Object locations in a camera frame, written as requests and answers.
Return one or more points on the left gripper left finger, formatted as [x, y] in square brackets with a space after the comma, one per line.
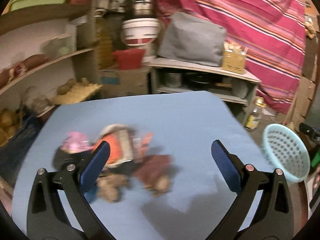
[46, 217]

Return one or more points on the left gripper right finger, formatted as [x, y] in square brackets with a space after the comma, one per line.
[262, 208]

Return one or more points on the black cylindrical cup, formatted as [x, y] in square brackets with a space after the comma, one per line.
[62, 159]

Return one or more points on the brown paper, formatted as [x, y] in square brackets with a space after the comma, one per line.
[109, 186]

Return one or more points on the pink snack packet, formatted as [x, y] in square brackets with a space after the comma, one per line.
[76, 142]

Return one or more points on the orange snack wrapper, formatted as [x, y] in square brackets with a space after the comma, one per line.
[126, 145]

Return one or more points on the maroon cardboard piece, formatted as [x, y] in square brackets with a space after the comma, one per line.
[152, 168]

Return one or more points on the light blue plastic basket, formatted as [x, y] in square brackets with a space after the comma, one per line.
[284, 149]

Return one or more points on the oil bottle on floor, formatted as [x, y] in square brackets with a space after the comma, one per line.
[255, 115]

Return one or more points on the dark blue plastic crate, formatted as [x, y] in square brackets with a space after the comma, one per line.
[15, 150]

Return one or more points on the yellow woven box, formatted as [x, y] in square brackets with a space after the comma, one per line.
[234, 57]

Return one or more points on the striped red curtain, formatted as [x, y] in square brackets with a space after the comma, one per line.
[273, 31]

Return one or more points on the light blue tablecloth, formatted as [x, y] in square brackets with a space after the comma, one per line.
[184, 125]

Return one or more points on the yellow egg tray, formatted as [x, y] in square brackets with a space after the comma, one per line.
[75, 92]

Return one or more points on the cardboard box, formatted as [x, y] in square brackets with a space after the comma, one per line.
[118, 83]

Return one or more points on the low white shelf unit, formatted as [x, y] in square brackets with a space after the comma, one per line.
[236, 90]

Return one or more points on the grey fabric cover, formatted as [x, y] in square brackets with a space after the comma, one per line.
[192, 39]

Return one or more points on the clear plastic food container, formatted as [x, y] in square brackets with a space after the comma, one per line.
[59, 46]

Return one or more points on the red plastic bowl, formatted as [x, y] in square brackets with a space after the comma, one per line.
[129, 59]

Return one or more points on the white plastic bucket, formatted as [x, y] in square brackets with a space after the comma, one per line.
[140, 31]

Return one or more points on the steel cooking pot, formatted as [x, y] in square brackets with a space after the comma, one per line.
[140, 9]

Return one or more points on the green plastic tray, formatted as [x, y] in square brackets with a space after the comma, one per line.
[20, 4]

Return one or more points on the wooden wall shelf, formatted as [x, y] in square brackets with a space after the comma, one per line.
[25, 31]

